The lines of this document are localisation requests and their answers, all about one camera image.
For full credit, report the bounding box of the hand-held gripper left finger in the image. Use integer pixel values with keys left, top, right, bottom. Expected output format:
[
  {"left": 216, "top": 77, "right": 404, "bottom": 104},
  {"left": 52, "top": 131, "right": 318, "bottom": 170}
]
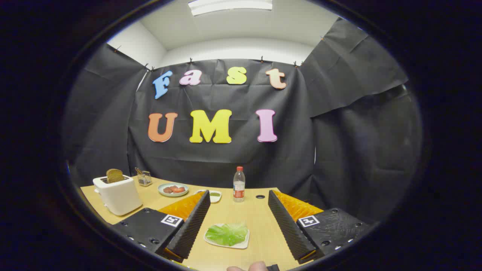
[{"left": 111, "top": 190, "right": 211, "bottom": 263}]

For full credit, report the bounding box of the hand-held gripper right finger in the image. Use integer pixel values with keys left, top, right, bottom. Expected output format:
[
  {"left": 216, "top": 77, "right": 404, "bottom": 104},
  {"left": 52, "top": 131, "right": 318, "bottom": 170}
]
[{"left": 268, "top": 190, "right": 371, "bottom": 265}]

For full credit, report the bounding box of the green lettuce leaf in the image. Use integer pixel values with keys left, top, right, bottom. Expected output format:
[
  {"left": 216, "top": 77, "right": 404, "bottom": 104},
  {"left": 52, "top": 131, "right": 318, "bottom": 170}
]
[{"left": 205, "top": 222, "right": 249, "bottom": 247}]

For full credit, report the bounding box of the brown toast slice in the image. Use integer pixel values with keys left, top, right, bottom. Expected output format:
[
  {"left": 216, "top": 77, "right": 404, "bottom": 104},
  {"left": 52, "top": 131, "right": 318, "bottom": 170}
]
[{"left": 106, "top": 169, "right": 125, "bottom": 184}]

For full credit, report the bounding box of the teal round plate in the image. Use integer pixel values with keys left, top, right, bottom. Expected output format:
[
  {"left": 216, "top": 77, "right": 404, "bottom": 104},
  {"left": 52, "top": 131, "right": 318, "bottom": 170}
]
[{"left": 158, "top": 183, "right": 189, "bottom": 197}]

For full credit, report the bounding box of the white divided dish with grains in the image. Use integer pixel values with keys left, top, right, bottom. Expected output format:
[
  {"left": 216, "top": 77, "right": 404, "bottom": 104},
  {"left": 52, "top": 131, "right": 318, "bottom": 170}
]
[{"left": 195, "top": 190, "right": 222, "bottom": 204}]

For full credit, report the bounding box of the white square plate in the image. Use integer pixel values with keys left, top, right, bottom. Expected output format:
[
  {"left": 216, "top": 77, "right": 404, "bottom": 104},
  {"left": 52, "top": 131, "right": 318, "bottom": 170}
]
[{"left": 204, "top": 224, "right": 250, "bottom": 250}]

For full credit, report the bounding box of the clear bottle with red cap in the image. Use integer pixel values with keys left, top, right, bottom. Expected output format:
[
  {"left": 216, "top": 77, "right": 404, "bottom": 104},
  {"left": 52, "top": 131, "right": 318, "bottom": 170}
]
[{"left": 233, "top": 166, "right": 246, "bottom": 203}]

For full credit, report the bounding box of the clear holder with sticks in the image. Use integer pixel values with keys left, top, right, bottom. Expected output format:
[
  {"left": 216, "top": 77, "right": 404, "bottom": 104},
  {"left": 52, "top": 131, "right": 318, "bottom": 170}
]
[{"left": 135, "top": 167, "right": 153, "bottom": 187}]

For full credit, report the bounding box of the black backdrop cloth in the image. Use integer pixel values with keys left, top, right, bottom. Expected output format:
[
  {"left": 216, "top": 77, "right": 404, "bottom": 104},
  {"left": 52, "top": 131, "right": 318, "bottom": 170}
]
[{"left": 62, "top": 17, "right": 422, "bottom": 226}]

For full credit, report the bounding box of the white toaster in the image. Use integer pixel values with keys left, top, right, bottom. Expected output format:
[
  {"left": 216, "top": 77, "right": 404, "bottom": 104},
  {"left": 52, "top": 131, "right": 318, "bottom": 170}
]
[{"left": 93, "top": 174, "right": 143, "bottom": 216}]

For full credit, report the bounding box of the ceiling light panel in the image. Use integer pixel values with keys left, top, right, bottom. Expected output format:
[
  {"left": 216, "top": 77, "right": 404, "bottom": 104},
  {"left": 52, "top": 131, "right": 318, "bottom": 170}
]
[{"left": 188, "top": 0, "right": 273, "bottom": 16}]

